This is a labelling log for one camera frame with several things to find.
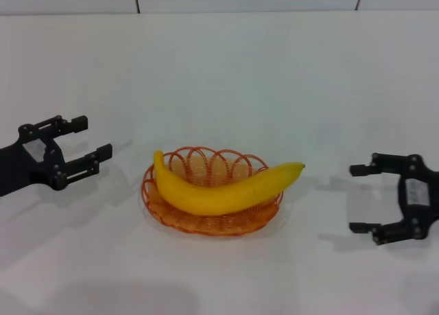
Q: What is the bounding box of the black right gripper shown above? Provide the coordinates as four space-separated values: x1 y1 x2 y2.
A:
348 152 439 246

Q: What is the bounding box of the yellow banana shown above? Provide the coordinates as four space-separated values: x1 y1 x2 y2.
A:
153 150 306 216

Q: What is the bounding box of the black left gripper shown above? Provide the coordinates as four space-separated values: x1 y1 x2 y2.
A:
0 115 114 198

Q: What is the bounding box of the orange woven plastic basket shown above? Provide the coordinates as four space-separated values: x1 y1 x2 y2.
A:
141 145 285 236

